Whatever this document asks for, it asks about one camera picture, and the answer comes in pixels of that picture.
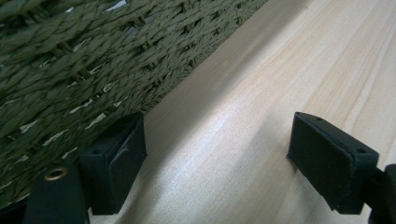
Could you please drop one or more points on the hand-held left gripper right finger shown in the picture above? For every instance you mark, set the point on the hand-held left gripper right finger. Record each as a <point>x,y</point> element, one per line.
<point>330,161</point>

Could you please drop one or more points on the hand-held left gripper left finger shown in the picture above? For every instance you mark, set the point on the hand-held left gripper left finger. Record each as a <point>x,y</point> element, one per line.
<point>120,168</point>

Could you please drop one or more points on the green woven basket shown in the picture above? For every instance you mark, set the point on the green woven basket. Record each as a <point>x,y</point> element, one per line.
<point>77,62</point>

